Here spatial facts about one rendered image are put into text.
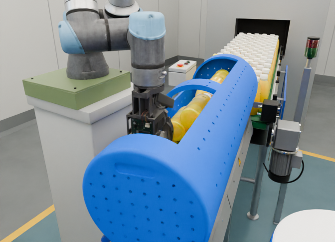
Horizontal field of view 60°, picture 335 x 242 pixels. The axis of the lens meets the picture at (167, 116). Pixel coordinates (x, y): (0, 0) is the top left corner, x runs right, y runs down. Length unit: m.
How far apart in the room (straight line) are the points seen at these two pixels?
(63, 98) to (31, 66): 2.79
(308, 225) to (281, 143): 0.89
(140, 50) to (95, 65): 0.44
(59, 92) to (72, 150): 0.22
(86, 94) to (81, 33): 0.31
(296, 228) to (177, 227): 0.26
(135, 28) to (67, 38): 0.16
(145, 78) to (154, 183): 0.22
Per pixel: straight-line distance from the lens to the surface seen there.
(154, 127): 0.64
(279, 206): 2.17
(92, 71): 1.03
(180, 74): 1.57
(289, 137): 1.57
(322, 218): 0.76
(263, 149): 1.93
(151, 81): 0.63
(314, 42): 1.70
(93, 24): 0.70
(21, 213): 2.45
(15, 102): 3.72
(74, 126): 1.02
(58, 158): 1.18
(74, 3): 0.72
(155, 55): 0.62
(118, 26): 0.70
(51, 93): 1.02
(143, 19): 0.60
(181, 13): 6.14
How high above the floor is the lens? 1.50
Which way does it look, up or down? 24 degrees down
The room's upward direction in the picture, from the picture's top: straight up
